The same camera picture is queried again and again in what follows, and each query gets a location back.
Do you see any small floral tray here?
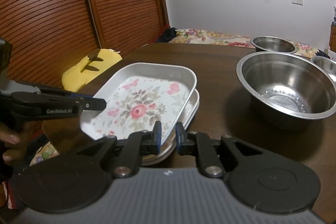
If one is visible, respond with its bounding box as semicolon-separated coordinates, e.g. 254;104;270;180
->
164;89;200;143

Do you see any large steel bowl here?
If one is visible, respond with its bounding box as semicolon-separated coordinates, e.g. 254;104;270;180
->
236;52;335;120

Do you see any large floral tray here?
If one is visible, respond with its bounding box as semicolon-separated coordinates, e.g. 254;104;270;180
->
80;63;197;142

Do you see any yellow plush toy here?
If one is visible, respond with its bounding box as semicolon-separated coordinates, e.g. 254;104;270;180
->
62;49;122;92

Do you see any dark clothes pile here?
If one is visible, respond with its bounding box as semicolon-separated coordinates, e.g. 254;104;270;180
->
155;27;177;43

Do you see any right steel bowl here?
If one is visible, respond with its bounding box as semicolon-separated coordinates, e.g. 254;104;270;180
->
310;56;336;83

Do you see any wall light switch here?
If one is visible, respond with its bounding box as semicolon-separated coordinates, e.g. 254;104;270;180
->
291;0;303;6

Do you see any person's left hand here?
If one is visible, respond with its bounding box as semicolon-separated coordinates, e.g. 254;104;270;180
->
1;124;22;163

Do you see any floral bed quilt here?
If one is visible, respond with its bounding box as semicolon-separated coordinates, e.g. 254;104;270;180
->
170;28;318;59

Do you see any small steel bowl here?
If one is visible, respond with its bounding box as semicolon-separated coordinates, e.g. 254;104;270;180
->
250;36;297;54

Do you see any wooden louvered wardrobe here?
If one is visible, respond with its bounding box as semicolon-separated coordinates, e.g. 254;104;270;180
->
1;0;169;86

